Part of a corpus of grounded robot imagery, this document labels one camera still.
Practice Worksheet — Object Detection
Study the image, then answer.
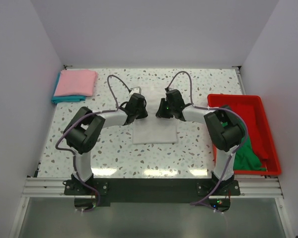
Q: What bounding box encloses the white t shirt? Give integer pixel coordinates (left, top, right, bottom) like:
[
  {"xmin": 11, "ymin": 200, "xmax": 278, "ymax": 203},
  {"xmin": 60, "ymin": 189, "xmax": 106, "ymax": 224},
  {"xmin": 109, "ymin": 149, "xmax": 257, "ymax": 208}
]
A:
[{"xmin": 132, "ymin": 85, "xmax": 178, "ymax": 144}]

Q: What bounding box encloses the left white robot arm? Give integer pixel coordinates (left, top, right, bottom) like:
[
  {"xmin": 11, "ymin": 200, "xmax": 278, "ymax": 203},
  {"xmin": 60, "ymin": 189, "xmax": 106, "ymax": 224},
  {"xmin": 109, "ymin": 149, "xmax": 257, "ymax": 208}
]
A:
[{"xmin": 64, "ymin": 93, "xmax": 148, "ymax": 194}]

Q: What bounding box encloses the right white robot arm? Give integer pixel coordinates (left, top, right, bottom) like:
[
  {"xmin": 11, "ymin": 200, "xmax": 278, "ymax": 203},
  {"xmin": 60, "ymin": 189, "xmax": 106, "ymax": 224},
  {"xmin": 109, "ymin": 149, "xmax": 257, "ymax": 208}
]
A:
[{"xmin": 156, "ymin": 89, "xmax": 248, "ymax": 195}]

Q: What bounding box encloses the folded pink t shirt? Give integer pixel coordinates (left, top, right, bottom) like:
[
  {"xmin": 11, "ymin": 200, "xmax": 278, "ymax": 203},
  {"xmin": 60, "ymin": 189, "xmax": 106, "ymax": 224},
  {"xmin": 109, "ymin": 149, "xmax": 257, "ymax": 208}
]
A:
[{"xmin": 54, "ymin": 69, "xmax": 98, "ymax": 97}]

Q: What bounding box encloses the folded teal t shirt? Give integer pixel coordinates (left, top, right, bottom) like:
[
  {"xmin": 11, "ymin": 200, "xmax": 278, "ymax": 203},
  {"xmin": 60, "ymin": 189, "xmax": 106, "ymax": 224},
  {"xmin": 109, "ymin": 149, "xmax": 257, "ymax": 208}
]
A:
[{"xmin": 51, "ymin": 73, "xmax": 86, "ymax": 105}]

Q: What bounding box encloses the red plastic bin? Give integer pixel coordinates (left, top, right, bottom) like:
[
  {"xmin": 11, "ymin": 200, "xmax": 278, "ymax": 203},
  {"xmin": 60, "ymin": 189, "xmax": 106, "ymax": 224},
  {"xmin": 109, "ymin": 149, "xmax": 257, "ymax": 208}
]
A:
[{"xmin": 208, "ymin": 94, "xmax": 282, "ymax": 176}]

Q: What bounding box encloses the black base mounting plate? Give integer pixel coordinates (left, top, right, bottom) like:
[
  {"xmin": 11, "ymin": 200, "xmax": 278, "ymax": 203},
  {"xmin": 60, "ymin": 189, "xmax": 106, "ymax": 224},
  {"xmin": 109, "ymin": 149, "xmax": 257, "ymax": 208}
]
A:
[{"xmin": 63, "ymin": 177, "xmax": 241, "ymax": 208}]

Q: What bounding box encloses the green t shirt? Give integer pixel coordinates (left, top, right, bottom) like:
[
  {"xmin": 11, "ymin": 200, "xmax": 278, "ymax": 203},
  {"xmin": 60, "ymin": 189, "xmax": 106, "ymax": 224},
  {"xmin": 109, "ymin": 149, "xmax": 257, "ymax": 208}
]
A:
[{"xmin": 233, "ymin": 122, "xmax": 266, "ymax": 171}]

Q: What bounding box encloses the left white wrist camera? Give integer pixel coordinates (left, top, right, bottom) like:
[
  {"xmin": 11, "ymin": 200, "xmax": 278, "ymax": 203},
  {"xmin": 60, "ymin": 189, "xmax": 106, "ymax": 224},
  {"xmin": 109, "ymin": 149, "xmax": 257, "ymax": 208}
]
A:
[{"xmin": 130, "ymin": 86, "xmax": 142, "ymax": 95}]

